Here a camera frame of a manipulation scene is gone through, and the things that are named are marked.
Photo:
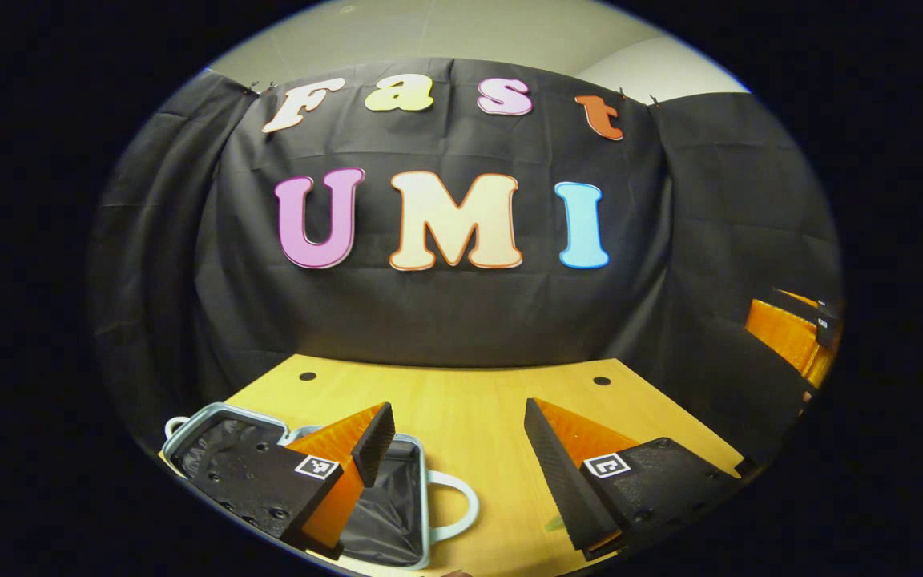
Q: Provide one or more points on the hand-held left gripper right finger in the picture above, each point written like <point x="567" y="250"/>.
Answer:
<point x="558" y="481"/>

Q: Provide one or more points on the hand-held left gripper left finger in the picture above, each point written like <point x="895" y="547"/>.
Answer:
<point x="373" y="441"/>

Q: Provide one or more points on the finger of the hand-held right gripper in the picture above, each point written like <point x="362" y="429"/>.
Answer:
<point x="818" y="306"/>
<point x="786" y="336"/>

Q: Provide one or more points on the white suitcase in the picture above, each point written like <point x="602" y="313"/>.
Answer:
<point x="385" y="513"/>

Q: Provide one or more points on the black backdrop cloth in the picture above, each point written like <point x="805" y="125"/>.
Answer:
<point x="445" y="312"/>

